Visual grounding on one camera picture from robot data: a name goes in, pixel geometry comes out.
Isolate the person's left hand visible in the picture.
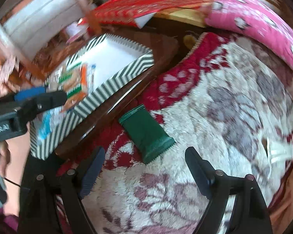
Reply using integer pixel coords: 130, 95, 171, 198
0, 141, 10, 177

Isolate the pink penguin pillow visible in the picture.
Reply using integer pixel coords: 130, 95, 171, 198
200, 0, 293, 70

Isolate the peach pink cloth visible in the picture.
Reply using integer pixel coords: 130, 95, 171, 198
269, 169, 293, 233

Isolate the long white snack packet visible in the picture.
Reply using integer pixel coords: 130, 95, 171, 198
261, 138, 293, 164

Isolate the orange cracker packet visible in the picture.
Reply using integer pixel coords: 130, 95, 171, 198
58, 62, 88, 113

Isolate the dark green snack packet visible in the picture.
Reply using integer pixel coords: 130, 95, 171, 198
118, 105, 175, 164

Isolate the floral plush blanket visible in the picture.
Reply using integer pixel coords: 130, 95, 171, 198
56, 31, 293, 234

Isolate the green striped white box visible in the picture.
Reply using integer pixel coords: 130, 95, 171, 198
29, 34, 155, 160

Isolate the dark wooden armrest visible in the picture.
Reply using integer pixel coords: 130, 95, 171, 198
55, 27, 179, 159

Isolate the wooden chair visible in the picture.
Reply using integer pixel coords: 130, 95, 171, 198
0, 0, 101, 80

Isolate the blue white snack packet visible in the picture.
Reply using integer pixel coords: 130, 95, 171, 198
36, 108, 58, 141

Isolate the green white snack packet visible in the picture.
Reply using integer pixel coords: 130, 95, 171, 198
58, 62, 82, 94

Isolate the red gold patterned cloth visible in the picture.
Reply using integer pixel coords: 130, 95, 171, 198
91, 0, 211, 27

